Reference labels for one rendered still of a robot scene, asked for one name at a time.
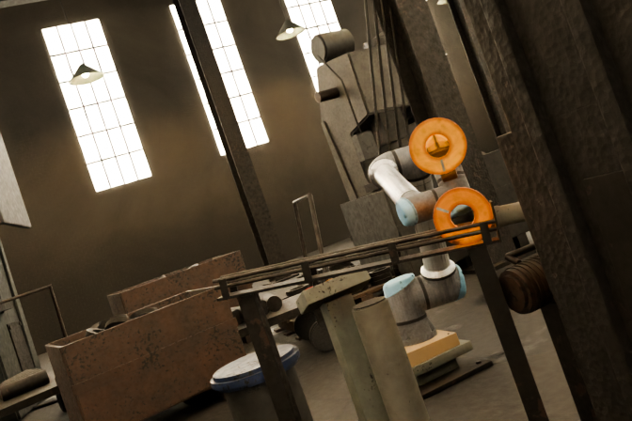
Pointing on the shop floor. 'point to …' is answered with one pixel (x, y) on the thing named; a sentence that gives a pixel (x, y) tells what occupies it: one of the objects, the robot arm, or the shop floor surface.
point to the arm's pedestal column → (450, 374)
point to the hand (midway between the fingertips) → (434, 139)
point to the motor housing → (528, 293)
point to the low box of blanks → (146, 358)
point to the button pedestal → (347, 339)
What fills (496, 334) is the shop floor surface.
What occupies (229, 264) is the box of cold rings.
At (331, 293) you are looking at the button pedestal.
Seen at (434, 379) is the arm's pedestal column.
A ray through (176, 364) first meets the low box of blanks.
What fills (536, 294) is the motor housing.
